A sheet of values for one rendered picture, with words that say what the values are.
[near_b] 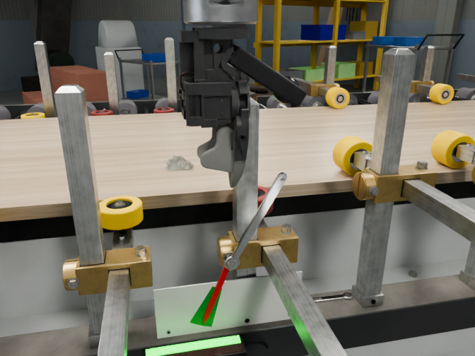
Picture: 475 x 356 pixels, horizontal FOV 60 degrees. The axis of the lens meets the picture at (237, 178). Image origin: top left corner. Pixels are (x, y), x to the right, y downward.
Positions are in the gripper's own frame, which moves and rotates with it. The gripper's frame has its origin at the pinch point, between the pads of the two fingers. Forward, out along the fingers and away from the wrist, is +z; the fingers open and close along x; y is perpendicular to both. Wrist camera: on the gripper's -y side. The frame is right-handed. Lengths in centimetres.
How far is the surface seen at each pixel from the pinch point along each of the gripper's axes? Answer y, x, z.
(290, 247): -10.4, -5.3, 15.5
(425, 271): -54, -25, 39
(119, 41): 48, -629, 3
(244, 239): -1.7, -2.4, 11.4
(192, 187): 4.0, -24.7, 10.8
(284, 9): -329, -980, -56
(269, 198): -4.9, -0.2, 3.7
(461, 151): -55, -21, 6
